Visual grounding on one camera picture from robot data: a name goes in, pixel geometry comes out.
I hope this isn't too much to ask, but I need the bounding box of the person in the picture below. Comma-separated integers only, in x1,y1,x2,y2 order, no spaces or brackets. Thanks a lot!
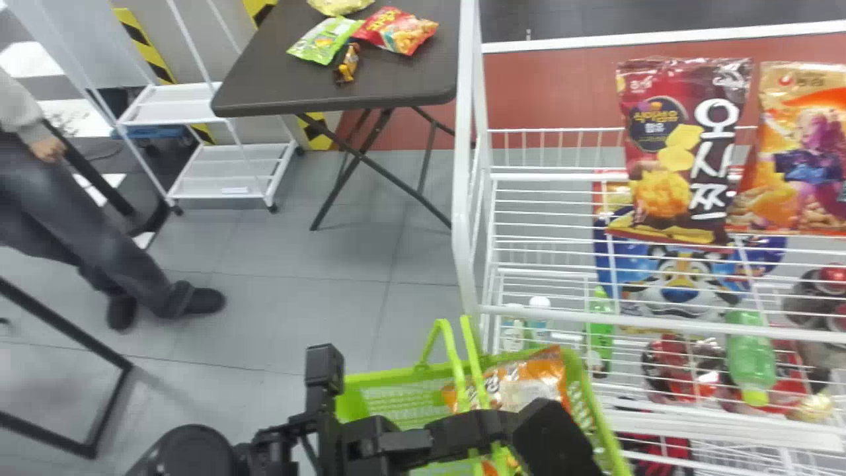
0,66,227,332

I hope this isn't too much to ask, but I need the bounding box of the blue cereal bag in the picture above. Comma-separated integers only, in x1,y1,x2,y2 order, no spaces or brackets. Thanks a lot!
592,210,788,326

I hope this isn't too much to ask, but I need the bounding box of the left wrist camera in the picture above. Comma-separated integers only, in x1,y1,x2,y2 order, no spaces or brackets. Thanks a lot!
303,343,346,432

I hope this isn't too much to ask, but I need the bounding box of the red can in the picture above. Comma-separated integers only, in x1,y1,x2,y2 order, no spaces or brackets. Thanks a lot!
783,263,846,331

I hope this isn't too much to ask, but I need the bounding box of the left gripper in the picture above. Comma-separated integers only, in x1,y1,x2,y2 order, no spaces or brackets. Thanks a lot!
317,397,604,476

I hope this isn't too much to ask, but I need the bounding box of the green basket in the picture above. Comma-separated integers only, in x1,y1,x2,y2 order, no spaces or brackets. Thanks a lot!
334,315,633,476

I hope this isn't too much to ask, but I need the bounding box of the yellow black striped post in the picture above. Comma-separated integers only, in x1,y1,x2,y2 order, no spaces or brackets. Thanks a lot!
243,0,339,152
110,7,216,145

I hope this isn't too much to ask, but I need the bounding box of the white bottle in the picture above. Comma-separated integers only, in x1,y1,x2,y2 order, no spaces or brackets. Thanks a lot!
527,296,553,333

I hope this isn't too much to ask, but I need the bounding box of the maroon snack packet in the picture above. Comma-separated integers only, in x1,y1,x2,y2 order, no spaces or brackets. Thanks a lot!
614,56,755,247

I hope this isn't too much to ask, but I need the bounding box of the yellow snack packet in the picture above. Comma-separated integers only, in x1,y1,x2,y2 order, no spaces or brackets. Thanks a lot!
307,0,376,17

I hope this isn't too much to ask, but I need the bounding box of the small brown snack packet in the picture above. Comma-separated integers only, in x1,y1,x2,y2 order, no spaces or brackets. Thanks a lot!
333,42,362,85

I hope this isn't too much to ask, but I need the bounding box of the white shelf trolley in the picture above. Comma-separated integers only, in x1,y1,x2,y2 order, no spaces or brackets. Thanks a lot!
116,0,299,214

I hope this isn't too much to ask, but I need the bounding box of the red black snack packet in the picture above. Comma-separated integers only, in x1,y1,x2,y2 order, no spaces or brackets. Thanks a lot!
640,333,830,418

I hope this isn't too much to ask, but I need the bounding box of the dark side table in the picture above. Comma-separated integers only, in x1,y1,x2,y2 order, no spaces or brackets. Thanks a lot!
210,0,463,233

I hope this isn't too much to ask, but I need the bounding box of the slim green bottle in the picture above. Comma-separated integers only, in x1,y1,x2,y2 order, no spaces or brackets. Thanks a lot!
586,287,616,379

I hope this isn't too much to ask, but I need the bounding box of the white wire rack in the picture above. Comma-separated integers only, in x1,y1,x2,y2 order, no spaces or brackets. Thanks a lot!
451,0,846,476

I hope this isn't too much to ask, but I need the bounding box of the orange purple snack packet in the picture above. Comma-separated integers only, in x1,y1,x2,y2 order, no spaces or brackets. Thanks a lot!
726,60,846,237

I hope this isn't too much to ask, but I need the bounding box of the green snack packet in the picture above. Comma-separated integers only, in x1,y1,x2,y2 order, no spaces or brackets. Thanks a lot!
286,16,364,66

